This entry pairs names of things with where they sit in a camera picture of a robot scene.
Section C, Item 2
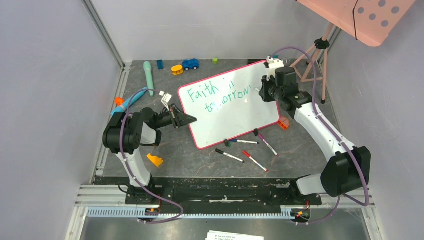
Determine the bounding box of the mint green toy tube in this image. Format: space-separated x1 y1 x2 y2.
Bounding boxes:
143 61 154 90

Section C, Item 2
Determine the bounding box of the purple whiteboard marker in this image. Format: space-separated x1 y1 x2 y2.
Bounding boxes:
258 133 279 156

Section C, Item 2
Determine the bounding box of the yellow oval toy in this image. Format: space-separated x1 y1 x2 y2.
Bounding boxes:
171 64 184 76

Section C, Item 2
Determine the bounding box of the green marker cap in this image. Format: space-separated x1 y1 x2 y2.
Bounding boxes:
224 139 231 147

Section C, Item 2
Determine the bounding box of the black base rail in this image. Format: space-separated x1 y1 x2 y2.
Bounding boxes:
124 176 357 208

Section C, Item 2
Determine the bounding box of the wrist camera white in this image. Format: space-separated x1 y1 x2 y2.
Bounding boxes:
159 91 172 110
266 56 285 81

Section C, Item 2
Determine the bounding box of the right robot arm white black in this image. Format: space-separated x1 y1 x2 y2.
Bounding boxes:
259 65 371 204

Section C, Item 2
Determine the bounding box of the blue toy car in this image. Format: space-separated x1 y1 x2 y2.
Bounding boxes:
182 58 200 71

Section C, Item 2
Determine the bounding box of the pink framed whiteboard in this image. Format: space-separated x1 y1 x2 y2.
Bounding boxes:
177 61 280 150

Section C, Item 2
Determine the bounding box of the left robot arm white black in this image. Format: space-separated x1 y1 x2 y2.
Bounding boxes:
102 104 197 204

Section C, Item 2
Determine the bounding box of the black whiteboard marker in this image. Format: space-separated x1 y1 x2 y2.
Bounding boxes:
215 148 245 163

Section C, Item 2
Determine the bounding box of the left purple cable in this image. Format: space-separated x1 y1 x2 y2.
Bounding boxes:
118 88 185 225

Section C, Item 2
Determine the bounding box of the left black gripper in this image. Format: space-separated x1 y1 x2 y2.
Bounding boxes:
154 104 197 129

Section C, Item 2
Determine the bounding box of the red whiteboard marker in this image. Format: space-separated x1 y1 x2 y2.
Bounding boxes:
242 150 269 173

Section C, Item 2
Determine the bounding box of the white paper sheet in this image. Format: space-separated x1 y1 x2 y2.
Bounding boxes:
205 230 265 240

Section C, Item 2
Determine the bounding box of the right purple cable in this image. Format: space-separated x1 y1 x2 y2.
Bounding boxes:
269 46 371 227

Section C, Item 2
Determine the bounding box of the pink perforated board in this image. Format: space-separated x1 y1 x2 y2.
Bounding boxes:
298 0 416 47

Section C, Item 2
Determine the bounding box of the blue toy tube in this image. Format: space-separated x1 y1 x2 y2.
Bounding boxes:
110 87 147 116

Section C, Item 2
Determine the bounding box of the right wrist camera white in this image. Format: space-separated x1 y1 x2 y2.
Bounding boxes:
266 56 285 81

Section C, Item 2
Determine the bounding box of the orange toy piece left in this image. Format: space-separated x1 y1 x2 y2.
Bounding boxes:
114 97 125 106

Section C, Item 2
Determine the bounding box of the dark blue block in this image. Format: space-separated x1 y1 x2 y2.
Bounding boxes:
156 60 165 70

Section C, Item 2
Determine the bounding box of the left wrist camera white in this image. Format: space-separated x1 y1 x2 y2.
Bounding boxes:
159 91 172 110

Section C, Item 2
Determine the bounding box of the white cable duct strip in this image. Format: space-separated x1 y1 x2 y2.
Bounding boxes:
86 205 294 220

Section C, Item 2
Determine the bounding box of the yellow plastic wedge block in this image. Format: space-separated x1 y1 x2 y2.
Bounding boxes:
146 153 164 168

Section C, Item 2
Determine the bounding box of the blue whiteboard marker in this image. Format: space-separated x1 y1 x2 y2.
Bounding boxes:
229 139 259 145

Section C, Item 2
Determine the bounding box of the orange semicircle toy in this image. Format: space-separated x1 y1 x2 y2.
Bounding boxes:
277 116 290 130

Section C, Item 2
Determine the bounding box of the pink tripod stand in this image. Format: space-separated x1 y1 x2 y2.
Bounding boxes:
290 23 335 104

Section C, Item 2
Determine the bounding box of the purple cable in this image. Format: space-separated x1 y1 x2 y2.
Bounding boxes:
118 88 185 225
269 46 371 227

